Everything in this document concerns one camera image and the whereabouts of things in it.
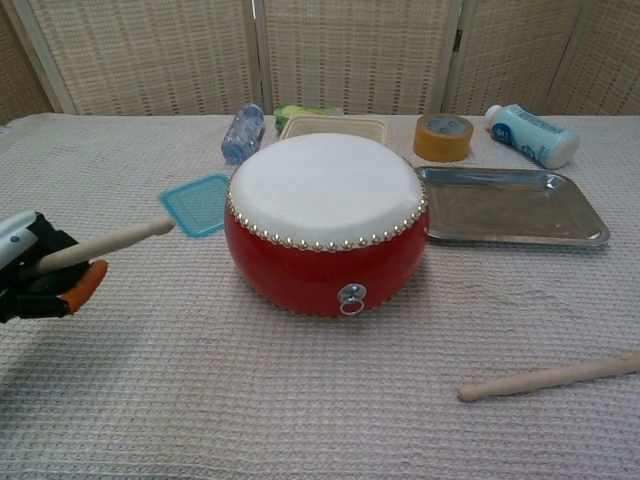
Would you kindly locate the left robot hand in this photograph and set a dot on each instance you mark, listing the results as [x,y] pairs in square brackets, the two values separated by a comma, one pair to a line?
[30,290]

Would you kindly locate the wooden drumstick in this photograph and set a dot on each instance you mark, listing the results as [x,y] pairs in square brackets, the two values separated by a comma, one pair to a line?
[550,377]
[120,240]

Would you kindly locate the red drum with white skin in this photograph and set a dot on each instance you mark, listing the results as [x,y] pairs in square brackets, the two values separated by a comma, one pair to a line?
[325,260]

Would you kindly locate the teal plastic lid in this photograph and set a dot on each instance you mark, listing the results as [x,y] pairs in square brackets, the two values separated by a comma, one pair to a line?
[197,205]

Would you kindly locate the beige woven tablecloth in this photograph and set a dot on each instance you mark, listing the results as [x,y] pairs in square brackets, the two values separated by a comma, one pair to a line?
[200,390]

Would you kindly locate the clear plastic water bottle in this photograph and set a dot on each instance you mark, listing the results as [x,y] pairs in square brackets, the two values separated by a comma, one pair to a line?
[243,132]

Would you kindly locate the green soap box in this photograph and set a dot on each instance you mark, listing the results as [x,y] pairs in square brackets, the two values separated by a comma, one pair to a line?
[300,111]

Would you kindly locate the beige food container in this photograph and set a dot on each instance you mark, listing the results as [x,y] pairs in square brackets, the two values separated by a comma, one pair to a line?
[340,126]

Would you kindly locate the woven folding screen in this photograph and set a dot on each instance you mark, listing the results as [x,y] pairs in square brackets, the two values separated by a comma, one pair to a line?
[350,50]

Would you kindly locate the brown packing tape roll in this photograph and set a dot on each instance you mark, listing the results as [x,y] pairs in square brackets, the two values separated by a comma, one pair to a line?
[442,145]

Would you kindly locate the stainless steel tray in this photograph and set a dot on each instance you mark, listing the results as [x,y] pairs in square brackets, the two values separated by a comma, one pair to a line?
[510,205]

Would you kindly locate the light blue white bottle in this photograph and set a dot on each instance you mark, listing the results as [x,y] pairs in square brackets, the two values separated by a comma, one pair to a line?
[537,137]

